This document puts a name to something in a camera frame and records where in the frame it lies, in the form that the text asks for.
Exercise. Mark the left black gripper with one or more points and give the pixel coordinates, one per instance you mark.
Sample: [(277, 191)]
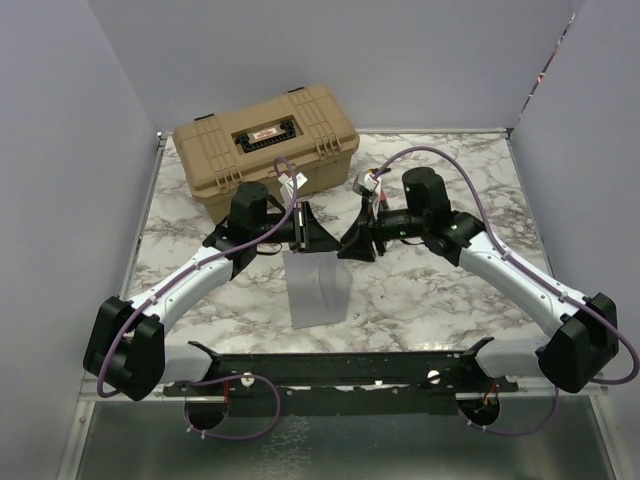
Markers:
[(309, 234)]

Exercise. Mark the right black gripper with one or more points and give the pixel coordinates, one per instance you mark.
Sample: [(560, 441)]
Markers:
[(360, 246)]

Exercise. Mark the grey translucent envelope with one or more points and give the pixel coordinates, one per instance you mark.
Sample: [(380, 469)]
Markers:
[(318, 288)]

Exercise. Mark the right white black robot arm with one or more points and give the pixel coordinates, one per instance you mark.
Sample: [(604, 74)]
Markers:
[(577, 339)]

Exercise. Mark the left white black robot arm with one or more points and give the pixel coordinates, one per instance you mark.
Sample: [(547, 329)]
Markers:
[(127, 352)]

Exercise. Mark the tan plastic toolbox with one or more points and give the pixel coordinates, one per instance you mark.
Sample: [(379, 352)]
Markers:
[(305, 125)]

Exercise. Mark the red handled screwdriver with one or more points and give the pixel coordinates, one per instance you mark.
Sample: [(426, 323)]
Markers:
[(384, 197)]

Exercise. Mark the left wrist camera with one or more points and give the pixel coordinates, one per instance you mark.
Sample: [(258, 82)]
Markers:
[(290, 188)]

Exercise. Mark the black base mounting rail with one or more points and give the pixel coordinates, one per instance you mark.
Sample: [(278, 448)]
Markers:
[(328, 384)]

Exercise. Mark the aluminium frame rail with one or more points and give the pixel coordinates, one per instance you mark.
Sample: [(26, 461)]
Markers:
[(85, 404)]

